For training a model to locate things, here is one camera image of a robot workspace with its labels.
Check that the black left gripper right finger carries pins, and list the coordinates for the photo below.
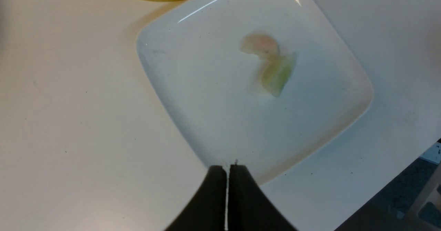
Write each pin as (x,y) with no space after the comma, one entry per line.
(248,208)

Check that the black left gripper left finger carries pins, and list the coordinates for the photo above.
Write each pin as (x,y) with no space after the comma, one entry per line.
(206,210)

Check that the green steamed dumpling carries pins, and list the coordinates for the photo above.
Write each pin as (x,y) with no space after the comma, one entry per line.
(277,73)

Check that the pink dumpling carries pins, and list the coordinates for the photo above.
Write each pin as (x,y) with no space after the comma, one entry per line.
(262,45)

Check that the white square ceramic plate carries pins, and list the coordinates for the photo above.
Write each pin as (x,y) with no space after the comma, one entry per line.
(212,91)

